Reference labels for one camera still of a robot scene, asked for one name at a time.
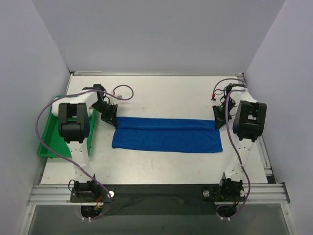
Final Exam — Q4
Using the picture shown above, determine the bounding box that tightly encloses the blue towel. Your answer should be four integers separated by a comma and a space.
112, 117, 223, 154

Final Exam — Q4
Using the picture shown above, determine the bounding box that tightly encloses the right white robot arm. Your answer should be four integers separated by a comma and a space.
213, 83, 267, 201

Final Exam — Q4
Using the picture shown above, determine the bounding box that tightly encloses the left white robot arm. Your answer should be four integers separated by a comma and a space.
52, 84, 118, 202

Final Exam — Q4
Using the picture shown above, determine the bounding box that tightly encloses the rolled white towel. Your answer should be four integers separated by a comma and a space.
51, 97, 93, 117

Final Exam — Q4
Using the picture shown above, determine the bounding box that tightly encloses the green plastic tray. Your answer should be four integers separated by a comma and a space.
38, 92, 98, 159

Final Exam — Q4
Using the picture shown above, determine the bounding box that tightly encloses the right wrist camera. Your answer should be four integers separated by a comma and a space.
211, 89, 224, 101

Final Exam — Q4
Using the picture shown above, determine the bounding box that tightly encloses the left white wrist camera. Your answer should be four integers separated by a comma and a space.
110, 91, 123, 102

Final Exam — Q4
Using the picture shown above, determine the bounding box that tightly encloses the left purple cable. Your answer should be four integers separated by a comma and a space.
35, 84, 134, 219

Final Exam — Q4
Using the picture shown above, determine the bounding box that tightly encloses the aluminium right rail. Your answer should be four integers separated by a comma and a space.
237, 72, 279, 184

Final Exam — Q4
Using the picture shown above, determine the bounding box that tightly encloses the aluminium rail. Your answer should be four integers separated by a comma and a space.
237, 72, 279, 184
27, 184, 290, 206

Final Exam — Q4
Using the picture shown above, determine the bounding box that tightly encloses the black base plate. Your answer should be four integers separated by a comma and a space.
69, 183, 246, 218

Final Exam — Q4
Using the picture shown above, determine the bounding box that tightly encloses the aluminium front rail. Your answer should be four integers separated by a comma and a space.
27, 184, 290, 206

